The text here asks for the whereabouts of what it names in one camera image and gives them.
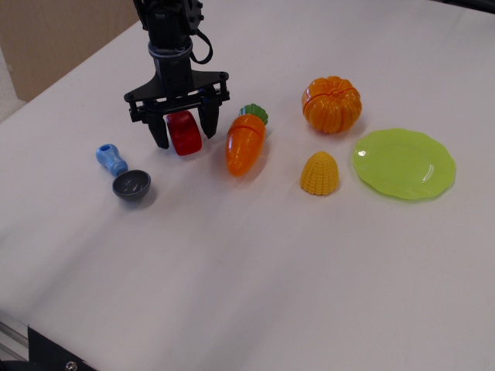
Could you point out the orange toy pumpkin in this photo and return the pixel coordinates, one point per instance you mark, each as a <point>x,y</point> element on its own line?
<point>331,104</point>

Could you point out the blue grey toy scoop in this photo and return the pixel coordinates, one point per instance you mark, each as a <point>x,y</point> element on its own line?
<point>129,185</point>

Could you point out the black corner bracket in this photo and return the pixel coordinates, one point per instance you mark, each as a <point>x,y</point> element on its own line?
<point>48,355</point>

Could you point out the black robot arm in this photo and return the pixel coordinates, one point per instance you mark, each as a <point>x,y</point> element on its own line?
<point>172,24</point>

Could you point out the green plastic plate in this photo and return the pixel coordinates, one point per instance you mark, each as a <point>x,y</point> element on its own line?
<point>404,164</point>

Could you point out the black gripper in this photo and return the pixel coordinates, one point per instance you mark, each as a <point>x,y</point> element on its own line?
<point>177,87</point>

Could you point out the aluminium frame rail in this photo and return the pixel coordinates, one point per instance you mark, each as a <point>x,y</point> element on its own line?
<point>15,330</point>

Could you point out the orange toy carrot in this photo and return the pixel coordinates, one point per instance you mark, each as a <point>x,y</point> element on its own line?
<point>245,139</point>

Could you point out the yellow toy corn piece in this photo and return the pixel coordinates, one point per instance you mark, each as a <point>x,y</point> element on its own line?
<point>320,175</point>

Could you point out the red white toy sushi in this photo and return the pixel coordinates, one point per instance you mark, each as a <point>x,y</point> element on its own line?
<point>184,133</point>

